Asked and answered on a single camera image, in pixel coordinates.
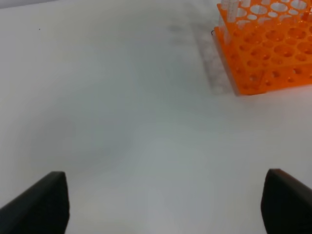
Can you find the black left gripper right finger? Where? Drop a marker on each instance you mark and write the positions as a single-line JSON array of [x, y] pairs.
[[286, 204]]

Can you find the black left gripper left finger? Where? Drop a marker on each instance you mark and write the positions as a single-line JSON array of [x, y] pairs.
[[44, 208]]

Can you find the orange test tube rack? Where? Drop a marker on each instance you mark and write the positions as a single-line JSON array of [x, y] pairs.
[[270, 47]]

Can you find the clear tube in rack corner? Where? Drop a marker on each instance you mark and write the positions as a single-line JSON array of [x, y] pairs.
[[231, 8]]

